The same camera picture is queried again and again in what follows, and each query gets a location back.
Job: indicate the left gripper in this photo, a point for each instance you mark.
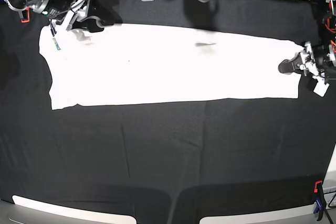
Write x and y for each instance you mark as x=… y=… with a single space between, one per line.
x=318 y=60

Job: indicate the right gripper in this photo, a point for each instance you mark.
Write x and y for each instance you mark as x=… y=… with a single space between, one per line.
x=76 y=17

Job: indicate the white printed t-shirt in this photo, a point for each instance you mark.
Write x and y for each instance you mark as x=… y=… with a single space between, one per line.
x=139 y=64

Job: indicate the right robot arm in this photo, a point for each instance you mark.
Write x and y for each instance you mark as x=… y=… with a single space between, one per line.
x=50 y=8

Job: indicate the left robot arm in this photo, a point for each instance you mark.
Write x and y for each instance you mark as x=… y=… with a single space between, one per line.
x=324 y=14

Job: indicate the orange clamp top left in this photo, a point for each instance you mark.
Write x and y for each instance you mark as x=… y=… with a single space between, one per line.
x=24 y=15

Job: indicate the orange blue clamp bottom right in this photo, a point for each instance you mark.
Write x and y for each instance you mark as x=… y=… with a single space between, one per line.
x=319 y=200

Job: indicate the black table cloth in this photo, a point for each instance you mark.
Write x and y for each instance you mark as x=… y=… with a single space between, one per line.
x=171 y=162

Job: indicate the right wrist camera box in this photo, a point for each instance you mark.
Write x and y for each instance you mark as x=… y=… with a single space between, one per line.
x=55 y=39

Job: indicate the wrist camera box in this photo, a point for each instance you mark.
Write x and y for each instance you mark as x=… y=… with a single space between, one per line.
x=321 y=88
x=55 y=39

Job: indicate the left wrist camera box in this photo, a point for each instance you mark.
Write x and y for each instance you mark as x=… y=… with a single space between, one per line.
x=321 y=88

